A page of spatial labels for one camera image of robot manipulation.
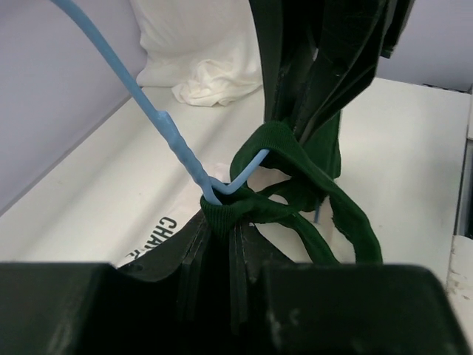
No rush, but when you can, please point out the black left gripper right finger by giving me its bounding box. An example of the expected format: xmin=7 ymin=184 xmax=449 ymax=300
xmin=225 ymin=220 xmax=473 ymax=355

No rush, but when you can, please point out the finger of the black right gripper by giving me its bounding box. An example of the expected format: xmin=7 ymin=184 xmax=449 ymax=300
xmin=250 ymin=1 xmax=318 ymax=121
xmin=295 ymin=1 xmax=414 ymax=143

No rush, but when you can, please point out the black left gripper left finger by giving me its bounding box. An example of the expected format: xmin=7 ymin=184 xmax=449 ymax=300
xmin=1 ymin=213 xmax=222 ymax=354

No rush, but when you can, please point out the blue plastic hanger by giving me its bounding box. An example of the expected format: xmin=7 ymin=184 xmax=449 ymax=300
xmin=47 ymin=0 xmax=324 ymax=225

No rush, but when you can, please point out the white and green t-shirt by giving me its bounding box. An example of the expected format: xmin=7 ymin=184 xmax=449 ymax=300
xmin=200 ymin=113 xmax=383 ymax=266

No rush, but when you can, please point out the white hanging garment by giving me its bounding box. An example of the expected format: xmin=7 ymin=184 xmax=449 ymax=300
xmin=131 ymin=0 xmax=262 ymax=107

